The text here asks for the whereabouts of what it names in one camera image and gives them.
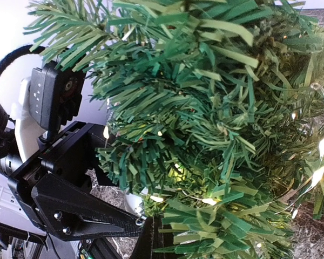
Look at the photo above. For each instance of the white ball ornament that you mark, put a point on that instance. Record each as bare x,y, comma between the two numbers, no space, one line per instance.
134,204

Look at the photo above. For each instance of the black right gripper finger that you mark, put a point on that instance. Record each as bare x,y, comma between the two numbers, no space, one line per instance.
151,239

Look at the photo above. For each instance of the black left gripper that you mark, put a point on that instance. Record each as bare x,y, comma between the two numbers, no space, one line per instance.
53,189

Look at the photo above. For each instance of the small green christmas tree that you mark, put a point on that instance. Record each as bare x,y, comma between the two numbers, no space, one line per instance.
218,110

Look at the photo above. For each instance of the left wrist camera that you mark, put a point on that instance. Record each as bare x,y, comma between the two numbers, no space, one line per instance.
47,101

